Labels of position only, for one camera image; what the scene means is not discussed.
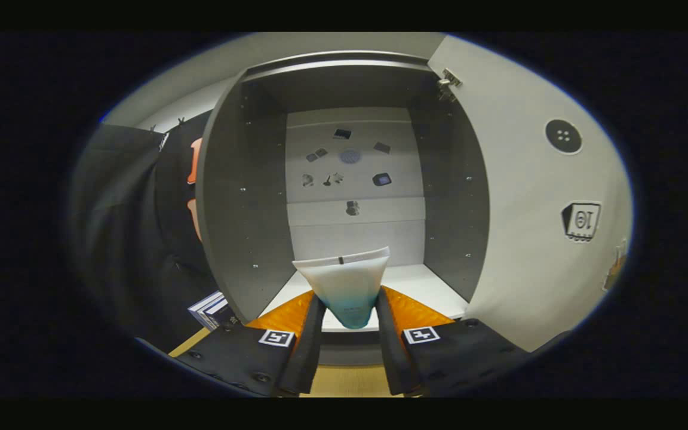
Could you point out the black backdrop cloth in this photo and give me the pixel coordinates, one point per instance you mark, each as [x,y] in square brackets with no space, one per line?
[129,239]

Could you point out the white and blue squeeze tube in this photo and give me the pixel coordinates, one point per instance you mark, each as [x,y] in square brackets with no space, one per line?
[349,286]

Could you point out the beige cabinet door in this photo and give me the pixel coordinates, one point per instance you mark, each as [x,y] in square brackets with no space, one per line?
[523,251]

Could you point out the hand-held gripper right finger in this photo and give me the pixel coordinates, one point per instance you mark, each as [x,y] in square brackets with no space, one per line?
[389,352]

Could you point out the grey cabinet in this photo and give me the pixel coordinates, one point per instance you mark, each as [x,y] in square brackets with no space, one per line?
[242,209]

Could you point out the white and blue box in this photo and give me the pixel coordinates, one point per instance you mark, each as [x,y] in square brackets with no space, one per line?
[209,309]

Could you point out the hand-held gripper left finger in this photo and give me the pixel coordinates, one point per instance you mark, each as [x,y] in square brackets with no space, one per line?
[308,352]

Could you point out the metal door hinge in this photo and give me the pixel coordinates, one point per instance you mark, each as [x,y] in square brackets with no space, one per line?
[448,83]

